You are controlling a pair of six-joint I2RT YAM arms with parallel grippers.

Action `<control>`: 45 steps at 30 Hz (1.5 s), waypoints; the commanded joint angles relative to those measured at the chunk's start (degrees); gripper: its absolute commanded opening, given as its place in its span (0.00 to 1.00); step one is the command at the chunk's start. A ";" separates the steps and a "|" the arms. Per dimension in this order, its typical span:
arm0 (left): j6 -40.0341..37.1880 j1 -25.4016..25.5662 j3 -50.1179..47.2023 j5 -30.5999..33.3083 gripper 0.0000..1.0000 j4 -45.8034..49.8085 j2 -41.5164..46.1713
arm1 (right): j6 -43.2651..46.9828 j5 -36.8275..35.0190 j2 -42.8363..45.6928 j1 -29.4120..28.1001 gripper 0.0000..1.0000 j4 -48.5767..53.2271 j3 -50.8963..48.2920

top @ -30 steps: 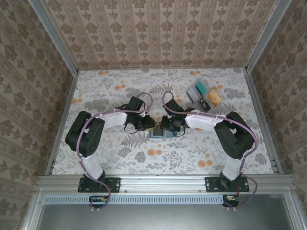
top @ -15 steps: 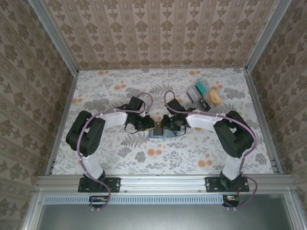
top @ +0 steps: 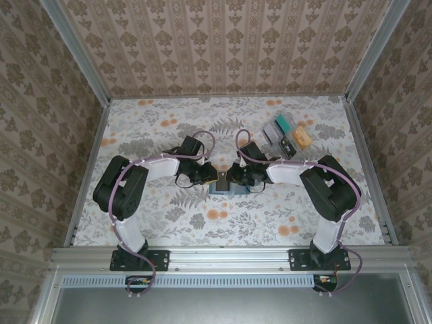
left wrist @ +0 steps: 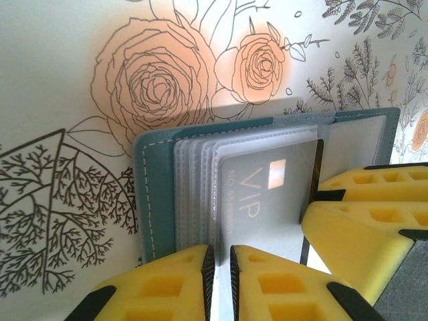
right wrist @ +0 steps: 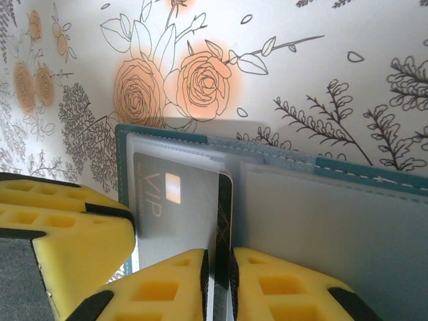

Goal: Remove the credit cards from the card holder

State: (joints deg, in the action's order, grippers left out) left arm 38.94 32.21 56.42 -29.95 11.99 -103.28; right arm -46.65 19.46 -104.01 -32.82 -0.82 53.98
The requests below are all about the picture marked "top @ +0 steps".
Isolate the teal leather card holder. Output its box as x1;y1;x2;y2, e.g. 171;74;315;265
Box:
208;180;250;197

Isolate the black credit card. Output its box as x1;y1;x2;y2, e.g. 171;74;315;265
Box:
277;136;298;159

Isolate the teal credit card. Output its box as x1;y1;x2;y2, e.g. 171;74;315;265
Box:
274;115;292;134

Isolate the orange credit card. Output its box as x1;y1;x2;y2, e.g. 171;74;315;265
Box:
292;127;312;150

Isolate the clear acrylic card organizer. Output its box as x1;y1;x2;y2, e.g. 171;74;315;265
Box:
261;109;314;160

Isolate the small controller board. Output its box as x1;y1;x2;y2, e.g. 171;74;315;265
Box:
313;275;339;293
125;275;152;294

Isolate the grey metal panel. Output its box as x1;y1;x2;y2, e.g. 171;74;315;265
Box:
50;286;414;324

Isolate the thin black cable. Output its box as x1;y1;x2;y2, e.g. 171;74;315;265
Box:
248;180;268;194
173;173;196;190

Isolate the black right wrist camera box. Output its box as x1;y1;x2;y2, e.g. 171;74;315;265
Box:
238;141;267;162

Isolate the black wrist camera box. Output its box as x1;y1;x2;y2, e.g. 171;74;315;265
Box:
178;134;207;160
238;141;267;162

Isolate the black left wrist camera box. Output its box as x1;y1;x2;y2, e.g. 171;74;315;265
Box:
178;134;207;160

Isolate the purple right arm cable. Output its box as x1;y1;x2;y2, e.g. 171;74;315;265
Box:
235;129;364;298

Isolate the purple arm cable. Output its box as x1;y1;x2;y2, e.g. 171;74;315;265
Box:
235;129;364;298
109;130;217;300

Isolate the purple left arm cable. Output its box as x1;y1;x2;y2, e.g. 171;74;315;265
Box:
109;130;217;300

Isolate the aluminium front rail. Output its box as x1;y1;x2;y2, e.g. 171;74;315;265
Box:
49;245;415;271

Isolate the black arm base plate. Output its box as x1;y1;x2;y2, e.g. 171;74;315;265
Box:
109;248;171;272
289;248;352;272

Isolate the white slotted cable duct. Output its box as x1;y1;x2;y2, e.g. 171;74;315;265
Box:
62;273;315;288

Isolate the aluminium side rail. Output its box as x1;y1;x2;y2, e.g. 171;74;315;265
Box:
63;99;111;247
344;97;400;246

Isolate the aluminium frame post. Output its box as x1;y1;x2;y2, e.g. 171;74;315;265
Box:
39;0;111;105
344;0;408;104

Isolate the aluminium frame bar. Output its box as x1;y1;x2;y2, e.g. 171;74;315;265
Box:
32;269;63;324
401;269;432;324

